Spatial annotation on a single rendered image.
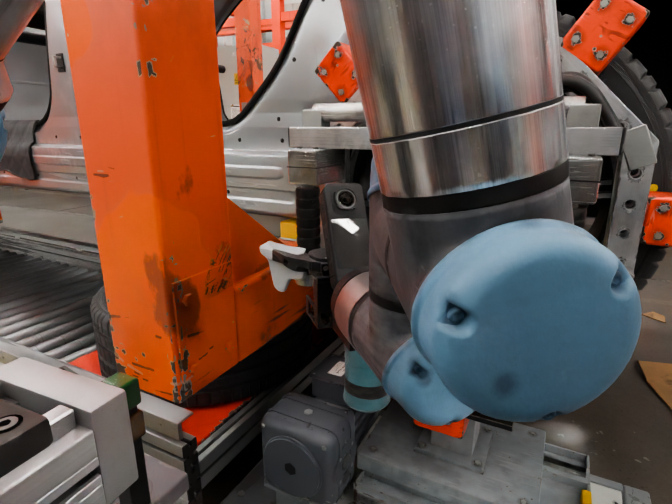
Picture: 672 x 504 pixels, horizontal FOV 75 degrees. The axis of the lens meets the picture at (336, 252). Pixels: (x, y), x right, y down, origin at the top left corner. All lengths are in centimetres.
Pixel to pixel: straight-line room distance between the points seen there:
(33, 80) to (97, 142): 214
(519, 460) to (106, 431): 98
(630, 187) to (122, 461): 71
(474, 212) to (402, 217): 3
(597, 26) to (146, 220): 70
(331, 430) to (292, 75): 84
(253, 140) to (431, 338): 113
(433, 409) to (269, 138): 100
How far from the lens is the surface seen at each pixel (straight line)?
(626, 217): 77
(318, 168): 62
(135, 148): 73
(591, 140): 56
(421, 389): 31
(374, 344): 34
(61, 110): 191
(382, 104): 17
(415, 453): 117
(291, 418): 96
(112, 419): 41
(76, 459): 41
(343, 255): 45
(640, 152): 76
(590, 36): 76
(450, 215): 16
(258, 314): 94
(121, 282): 83
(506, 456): 122
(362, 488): 118
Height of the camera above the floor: 98
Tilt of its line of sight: 16 degrees down
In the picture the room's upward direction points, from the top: straight up
